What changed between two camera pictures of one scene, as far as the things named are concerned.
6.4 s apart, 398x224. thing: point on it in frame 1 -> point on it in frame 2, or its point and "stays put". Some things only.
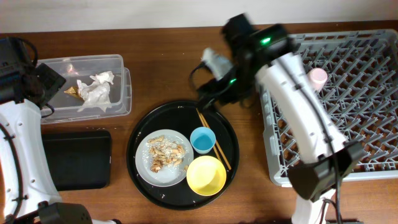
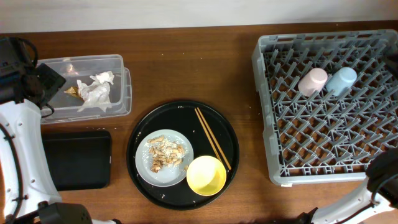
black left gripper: [53, 81] stays put
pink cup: [317, 78] stays put
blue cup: [203, 139] -> [341, 81]
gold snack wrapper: [74, 91] stays put
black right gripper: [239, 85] -> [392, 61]
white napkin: [97, 94] stays put
